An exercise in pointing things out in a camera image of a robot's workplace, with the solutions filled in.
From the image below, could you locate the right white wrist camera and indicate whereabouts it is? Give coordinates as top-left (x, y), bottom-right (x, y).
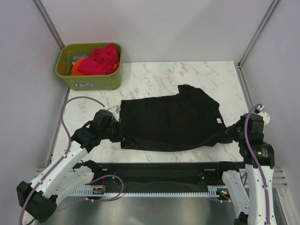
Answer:
top-left (253, 105), bottom-right (270, 129)

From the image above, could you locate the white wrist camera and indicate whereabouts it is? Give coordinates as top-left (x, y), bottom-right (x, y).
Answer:
top-left (105, 105), bottom-right (121, 121)
top-left (253, 105), bottom-right (270, 129)

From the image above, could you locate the black t shirt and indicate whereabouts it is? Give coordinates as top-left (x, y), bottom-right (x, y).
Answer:
top-left (120, 84), bottom-right (233, 152)

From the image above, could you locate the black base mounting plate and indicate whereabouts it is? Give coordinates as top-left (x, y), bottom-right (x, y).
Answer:
top-left (75, 160), bottom-right (245, 193)

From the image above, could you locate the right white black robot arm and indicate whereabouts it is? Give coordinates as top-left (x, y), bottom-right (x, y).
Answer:
top-left (214, 110), bottom-right (277, 225)

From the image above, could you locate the white slotted cable duct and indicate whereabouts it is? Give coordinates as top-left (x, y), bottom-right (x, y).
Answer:
top-left (70, 187), bottom-right (219, 197)

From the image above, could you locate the light blue t shirt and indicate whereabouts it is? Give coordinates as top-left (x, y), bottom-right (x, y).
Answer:
top-left (73, 54), bottom-right (88, 63)

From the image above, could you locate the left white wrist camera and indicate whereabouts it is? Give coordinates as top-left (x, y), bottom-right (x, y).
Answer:
top-left (105, 105), bottom-right (121, 121)

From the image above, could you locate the orange t shirt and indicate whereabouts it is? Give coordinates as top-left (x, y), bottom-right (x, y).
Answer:
top-left (72, 57), bottom-right (91, 76)

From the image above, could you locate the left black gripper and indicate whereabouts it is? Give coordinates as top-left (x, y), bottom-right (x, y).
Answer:
top-left (101, 119), bottom-right (131, 143)

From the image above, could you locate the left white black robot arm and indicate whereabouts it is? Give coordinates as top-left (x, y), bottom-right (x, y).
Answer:
top-left (16, 107), bottom-right (120, 224)

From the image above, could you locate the olive green plastic bin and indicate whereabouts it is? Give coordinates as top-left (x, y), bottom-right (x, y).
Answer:
top-left (55, 43), bottom-right (122, 90)

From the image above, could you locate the right aluminium frame post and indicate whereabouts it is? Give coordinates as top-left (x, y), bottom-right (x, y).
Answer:
top-left (237, 0), bottom-right (281, 69)

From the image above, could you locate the aluminium frame post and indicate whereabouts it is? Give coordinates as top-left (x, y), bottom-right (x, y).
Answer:
top-left (32, 0), bottom-right (65, 49)
top-left (237, 0), bottom-right (281, 69)

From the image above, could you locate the red t shirt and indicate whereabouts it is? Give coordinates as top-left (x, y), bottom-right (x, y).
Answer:
top-left (88, 44), bottom-right (120, 75)

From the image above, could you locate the left aluminium frame post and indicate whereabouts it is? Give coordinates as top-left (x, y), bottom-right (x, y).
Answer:
top-left (32, 0), bottom-right (65, 49)

